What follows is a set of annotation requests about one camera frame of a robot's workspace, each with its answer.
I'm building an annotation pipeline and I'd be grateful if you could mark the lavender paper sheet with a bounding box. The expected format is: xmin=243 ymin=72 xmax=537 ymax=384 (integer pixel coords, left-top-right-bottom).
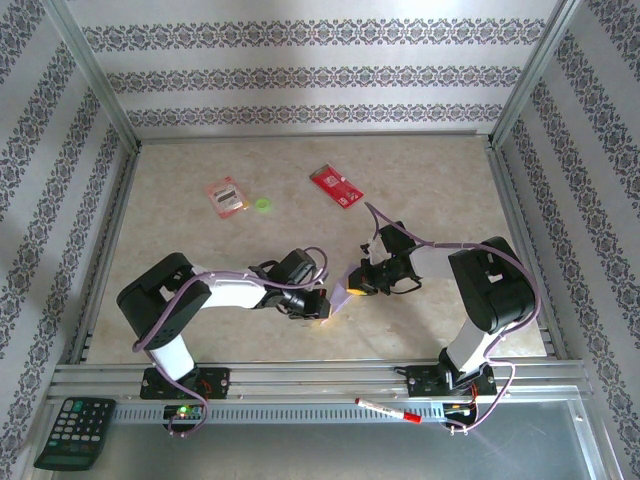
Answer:
xmin=319 ymin=264 xmax=364 ymax=329

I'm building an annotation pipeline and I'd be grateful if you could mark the red card package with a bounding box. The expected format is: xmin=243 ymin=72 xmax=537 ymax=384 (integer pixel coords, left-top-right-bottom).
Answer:
xmin=308 ymin=162 xmax=365 ymax=211

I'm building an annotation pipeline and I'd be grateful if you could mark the pink blister package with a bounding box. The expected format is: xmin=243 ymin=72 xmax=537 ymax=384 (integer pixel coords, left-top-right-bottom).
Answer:
xmin=203 ymin=175 xmax=251 ymax=220

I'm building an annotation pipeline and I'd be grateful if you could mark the white marker with red cap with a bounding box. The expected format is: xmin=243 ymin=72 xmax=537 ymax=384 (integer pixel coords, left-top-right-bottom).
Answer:
xmin=354 ymin=397 xmax=422 ymax=425

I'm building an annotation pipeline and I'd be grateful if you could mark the grey metal shelf plate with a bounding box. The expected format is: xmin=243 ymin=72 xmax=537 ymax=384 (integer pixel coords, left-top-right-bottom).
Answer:
xmin=49 ymin=399 xmax=609 ymax=480

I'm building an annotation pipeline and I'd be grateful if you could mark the controller board with green light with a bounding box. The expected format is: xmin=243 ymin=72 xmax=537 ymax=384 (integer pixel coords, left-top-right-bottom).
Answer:
xmin=163 ymin=403 xmax=206 ymax=422

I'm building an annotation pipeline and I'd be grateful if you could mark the black calculator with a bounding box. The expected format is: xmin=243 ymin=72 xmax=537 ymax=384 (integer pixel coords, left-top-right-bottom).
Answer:
xmin=33 ymin=397 xmax=117 ymax=472

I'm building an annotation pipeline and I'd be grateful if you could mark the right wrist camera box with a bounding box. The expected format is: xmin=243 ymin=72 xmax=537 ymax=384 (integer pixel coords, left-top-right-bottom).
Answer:
xmin=359 ymin=239 xmax=384 ymax=266

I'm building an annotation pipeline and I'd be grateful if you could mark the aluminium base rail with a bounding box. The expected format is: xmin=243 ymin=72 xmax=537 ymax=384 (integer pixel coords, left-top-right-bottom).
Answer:
xmin=47 ymin=360 xmax=591 ymax=401

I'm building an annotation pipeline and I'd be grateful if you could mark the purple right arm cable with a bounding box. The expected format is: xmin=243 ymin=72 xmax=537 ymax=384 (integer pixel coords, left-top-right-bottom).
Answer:
xmin=363 ymin=201 xmax=542 ymax=436

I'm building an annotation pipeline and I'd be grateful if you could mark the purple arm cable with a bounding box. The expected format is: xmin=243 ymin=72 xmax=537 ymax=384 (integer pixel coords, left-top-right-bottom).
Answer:
xmin=132 ymin=246 xmax=330 ymax=439
xmin=363 ymin=201 xmax=542 ymax=436

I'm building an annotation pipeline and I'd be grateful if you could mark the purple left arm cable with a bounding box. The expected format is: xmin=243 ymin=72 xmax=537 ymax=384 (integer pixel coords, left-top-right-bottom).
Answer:
xmin=132 ymin=246 xmax=330 ymax=439

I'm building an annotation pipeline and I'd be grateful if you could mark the grey slotted cable duct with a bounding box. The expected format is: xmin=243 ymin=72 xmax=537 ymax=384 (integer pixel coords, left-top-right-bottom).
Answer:
xmin=110 ymin=402 xmax=446 ymax=426

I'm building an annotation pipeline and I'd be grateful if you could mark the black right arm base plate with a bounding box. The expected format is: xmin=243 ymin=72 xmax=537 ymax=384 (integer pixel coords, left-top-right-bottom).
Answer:
xmin=405 ymin=364 xmax=497 ymax=400

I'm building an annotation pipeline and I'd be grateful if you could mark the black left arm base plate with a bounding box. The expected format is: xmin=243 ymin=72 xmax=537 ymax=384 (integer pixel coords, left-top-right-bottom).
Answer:
xmin=139 ymin=367 xmax=232 ymax=401

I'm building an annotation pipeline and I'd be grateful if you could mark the aluminium table edge rail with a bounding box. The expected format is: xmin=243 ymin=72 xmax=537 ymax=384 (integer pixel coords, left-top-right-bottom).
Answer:
xmin=67 ymin=144 xmax=141 ymax=366
xmin=487 ymin=144 xmax=571 ymax=361
xmin=134 ymin=130 xmax=494 ymax=146

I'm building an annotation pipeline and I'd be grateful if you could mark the controller board with wires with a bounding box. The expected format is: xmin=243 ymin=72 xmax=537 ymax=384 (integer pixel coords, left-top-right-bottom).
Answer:
xmin=442 ymin=399 xmax=480 ymax=420

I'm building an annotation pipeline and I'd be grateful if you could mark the aluminium frame post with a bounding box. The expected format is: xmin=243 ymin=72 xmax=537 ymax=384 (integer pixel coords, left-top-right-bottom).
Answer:
xmin=42 ymin=0 xmax=141 ymax=151
xmin=487 ymin=0 xmax=584 ymax=151

